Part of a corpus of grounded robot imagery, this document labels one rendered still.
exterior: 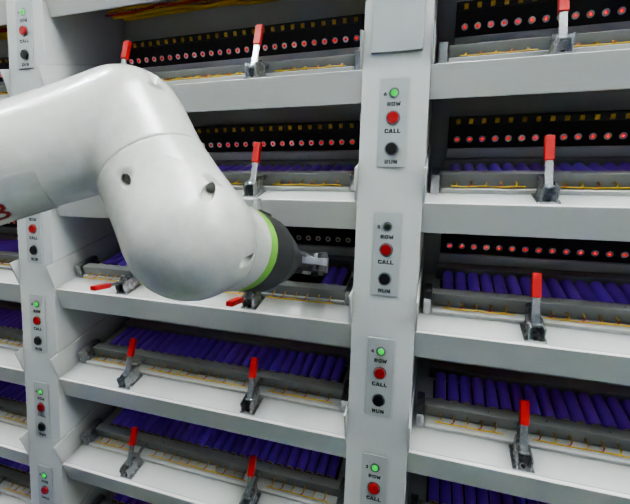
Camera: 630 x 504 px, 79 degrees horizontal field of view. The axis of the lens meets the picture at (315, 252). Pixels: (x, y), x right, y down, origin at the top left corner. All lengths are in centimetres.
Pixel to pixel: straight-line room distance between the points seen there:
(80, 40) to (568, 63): 88
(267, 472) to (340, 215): 52
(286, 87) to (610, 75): 43
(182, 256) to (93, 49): 79
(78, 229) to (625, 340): 98
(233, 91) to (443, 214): 38
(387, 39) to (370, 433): 58
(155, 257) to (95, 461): 77
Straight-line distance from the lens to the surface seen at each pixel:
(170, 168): 32
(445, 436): 70
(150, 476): 95
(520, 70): 61
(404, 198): 57
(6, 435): 121
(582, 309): 68
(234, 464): 88
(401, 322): 59
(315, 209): 60
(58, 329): 95
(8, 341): 120
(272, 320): 64
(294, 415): 72
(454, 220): 57
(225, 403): 76
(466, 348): 60
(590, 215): 60
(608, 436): 75
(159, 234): 30
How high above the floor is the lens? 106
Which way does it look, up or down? 6 degrees down
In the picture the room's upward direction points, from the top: 2 degrees clockwise
